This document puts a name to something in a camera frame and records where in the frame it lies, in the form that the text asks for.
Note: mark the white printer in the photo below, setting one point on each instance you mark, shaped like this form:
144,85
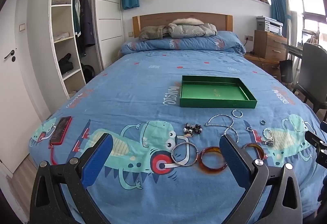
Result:
269,25

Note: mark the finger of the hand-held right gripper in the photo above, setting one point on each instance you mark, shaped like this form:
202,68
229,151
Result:
315,140

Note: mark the white light switch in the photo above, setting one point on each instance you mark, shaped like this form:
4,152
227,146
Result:
22,27

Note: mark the silver wristwatch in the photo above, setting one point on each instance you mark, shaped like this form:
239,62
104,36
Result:
268,142

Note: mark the dark hanging jacket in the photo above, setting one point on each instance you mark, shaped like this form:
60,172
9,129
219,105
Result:
86,22

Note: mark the folded blue duvet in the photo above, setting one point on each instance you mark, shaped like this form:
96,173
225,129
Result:
184,43

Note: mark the wooden headboard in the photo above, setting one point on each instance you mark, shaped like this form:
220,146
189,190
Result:
153,20

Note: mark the white wardrobe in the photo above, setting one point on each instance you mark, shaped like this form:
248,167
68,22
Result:
107,9

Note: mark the folded black clothes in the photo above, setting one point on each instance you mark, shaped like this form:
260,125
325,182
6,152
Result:
66,63

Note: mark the green metal tray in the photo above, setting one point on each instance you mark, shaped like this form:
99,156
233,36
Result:
214,92

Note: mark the wooden drawer chest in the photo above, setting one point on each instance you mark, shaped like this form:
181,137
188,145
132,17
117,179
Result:
270,45

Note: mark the grey desk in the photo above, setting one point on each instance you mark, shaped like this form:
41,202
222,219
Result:
293,48

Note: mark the wooden nightstand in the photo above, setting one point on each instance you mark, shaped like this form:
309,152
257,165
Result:
263,64

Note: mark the white door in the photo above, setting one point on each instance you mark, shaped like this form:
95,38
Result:
20,98

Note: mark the olive fleece jacket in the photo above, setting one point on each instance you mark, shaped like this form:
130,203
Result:
153,32

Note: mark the thin silver double bangle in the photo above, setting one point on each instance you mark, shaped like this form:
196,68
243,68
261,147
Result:
173,156

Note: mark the green and white hanging jacket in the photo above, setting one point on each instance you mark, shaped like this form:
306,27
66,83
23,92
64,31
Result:
76,16

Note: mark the grey chair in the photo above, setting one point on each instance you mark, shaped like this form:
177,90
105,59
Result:
311,70

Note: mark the red phone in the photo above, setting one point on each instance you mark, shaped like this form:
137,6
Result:
60,130

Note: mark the dark amber bangle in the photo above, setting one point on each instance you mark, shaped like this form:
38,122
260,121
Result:
204,162

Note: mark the black tote bag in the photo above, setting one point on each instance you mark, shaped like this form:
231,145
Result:
286,71

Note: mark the twisted silver hoop earring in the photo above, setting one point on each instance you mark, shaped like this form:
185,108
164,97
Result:
264,134

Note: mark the black bag in wardrobe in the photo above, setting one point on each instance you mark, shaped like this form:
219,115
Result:
89,73

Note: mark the wide orange amber bangle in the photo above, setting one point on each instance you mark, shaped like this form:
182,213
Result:
260,150

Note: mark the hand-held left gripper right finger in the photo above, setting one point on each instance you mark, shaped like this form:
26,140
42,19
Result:
235,160

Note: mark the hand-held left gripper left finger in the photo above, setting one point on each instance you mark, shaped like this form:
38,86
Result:
98,157

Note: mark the wall socket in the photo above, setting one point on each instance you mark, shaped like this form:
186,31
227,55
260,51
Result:
249,38

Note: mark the blue dinosaur print bedsheet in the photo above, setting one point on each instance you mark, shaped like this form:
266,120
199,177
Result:
143,91

